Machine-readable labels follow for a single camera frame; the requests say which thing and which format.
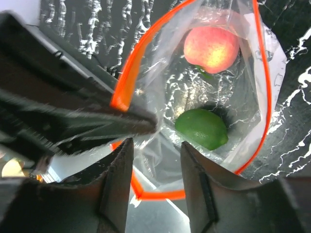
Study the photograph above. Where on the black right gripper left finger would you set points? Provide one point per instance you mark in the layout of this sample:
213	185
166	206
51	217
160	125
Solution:
94	200

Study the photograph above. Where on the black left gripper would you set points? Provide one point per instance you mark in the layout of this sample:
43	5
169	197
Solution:
47	107

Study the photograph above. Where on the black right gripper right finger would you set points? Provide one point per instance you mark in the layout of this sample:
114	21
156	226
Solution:
219	201

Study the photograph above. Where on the green fake lime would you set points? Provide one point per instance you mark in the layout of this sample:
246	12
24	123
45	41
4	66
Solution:
203	127

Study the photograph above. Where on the clear zip bag orange seal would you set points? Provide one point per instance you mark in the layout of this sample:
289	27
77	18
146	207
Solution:
157	77

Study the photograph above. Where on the pink fake peach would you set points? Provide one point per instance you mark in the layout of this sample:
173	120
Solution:
213	49

